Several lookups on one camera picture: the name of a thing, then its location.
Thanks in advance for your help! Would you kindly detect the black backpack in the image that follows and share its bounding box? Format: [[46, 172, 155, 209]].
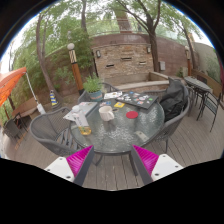
[[159, 77, 189, 123]]

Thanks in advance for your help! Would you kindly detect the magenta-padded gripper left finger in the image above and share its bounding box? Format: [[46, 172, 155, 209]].
[[44, 144, 95, 187]]

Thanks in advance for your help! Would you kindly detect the black sticker-covered laptop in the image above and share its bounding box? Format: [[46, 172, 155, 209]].
[[114, 90, 159, 110]]

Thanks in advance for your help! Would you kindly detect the green plant in blue pot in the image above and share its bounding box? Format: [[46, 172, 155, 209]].
[[82, 74, 104, 102]]

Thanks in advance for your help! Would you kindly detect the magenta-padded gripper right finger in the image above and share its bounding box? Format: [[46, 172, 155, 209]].
[[129, 144, 184, 186]]

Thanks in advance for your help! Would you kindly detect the yellow card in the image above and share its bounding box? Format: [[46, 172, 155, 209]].
[[113, 101, 126, 109]]

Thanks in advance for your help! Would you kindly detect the clear white-capped drink bottle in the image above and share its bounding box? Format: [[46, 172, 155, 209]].
[[71, 104, 93, 136]]

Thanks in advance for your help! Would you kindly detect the globe-topped wooden lamp post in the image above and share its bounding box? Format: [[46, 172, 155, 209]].
[[184, 45, 193, 77], [66, 42, 85, 96]]

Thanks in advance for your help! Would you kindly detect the flat round red coaster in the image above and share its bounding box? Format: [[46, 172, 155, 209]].
[[125, 110, 139, 120]]

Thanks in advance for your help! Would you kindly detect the wooden bench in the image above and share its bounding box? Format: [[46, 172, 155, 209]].
[[11, 97, 39, 118]]

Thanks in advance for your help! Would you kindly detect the forked dark-trunk tree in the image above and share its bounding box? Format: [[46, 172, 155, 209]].
[[109, 0, 204, 74]]

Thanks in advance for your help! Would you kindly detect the dark metal chair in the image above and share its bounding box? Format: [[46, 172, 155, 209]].
[[2, 112, 29, 141]]

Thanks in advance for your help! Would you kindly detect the white printed booklet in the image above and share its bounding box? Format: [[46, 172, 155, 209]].
[[103, 90, 124, 100]]

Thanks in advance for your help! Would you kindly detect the leaning thin-trunk tree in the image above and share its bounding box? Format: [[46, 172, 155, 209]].
[[6, 3, 94, 109]]

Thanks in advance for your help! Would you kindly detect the small colourful card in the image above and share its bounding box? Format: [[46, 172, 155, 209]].
[[99, 100, 113, 108]]

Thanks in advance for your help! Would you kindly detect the white ribbed mug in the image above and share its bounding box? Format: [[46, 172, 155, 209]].
[[98, 105, 116, 122]]

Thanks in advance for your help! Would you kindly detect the silver sticker-covered laptop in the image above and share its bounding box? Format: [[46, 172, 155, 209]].
[[63, 101, 99, 122]]

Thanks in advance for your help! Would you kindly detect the orange patio umbrella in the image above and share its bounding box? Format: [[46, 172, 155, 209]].
[[0, 66, 47, 115]]

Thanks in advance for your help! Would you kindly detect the black metal chair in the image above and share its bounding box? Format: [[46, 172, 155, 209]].
[[196, 91, 221, 133]]

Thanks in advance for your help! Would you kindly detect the blue and yellow striped bollard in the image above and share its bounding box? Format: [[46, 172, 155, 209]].
[[49, 89, 59, 108]]

